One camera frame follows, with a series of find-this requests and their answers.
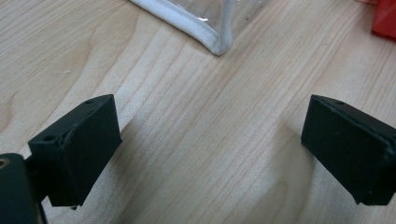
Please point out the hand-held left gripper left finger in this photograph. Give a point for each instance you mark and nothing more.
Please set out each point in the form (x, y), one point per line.
(81, 149)

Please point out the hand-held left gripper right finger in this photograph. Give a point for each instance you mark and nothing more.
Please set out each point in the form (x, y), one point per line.
(348, 149)

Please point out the clear plastic bag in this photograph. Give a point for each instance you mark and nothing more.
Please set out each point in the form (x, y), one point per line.
(214, 40)

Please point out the red toy brick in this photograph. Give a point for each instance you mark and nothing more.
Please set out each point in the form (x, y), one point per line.
(386, 18)

